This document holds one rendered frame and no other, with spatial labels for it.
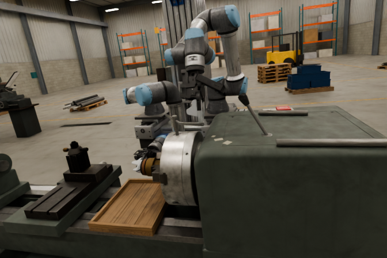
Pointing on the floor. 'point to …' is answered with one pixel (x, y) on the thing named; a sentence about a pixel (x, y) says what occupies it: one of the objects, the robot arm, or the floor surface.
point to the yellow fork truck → (274, 56)
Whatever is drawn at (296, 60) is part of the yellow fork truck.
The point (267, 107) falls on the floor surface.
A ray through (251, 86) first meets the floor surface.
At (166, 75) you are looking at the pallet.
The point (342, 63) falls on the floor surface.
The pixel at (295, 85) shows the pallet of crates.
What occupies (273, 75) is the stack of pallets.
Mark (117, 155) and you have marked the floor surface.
